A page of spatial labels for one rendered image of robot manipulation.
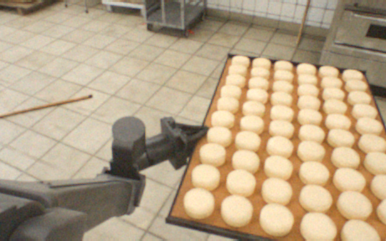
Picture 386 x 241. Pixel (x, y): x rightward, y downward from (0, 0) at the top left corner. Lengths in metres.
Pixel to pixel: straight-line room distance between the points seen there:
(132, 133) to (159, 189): 1.30
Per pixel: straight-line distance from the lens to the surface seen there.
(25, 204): 0.18
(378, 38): 2.58
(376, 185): 0.61
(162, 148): 0.58
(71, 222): 0.20
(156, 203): 1.74
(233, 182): 0.52
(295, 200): 0.55
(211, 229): 0.48
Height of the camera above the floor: 1.44
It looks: 42 degrees down
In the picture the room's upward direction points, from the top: straight up
